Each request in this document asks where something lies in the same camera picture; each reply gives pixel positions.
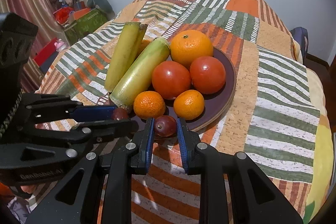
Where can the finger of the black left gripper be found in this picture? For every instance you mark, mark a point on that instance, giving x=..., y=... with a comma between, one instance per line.
x=34, y=156
x=41, y=108

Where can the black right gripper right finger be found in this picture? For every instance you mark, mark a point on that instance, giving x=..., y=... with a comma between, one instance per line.
x=232, y=184

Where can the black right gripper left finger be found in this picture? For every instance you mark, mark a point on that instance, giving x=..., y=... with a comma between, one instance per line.
x=98, y=188

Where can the dark red plum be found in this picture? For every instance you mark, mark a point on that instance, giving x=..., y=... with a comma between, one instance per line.
x=119, y=114
x=165, y=126

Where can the green sugarcane stalk piece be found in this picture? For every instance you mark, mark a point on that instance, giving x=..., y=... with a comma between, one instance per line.
x=137, y=78

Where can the small mandarin orange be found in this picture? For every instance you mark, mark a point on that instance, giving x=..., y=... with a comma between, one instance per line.
x=189, y=105
x=149, y=104

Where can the red tomato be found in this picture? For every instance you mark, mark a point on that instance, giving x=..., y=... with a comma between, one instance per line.
x=170, y=79
x=208, y=74

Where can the person's left hand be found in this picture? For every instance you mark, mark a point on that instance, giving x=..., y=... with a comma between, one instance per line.
x=29, y=188

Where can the pink toy figure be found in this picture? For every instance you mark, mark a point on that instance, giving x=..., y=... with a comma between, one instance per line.
x=60, y=45

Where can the striped red curtain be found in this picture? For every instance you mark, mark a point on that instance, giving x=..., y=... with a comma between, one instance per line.
x=28, y=3

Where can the green cardboard box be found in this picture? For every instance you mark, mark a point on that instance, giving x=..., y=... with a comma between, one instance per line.
x=85, y=25

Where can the striped patchwork bedspread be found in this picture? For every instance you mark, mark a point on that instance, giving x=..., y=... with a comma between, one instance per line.
x=278, y=114

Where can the dark purple round plate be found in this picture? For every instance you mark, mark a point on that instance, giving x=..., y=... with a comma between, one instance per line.
x=216, y=104

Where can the large orange with sticker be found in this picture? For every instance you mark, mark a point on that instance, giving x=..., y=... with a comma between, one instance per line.
x=143, y=45

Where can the dark blue backpack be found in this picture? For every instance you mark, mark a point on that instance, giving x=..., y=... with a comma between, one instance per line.
x=301, y=42

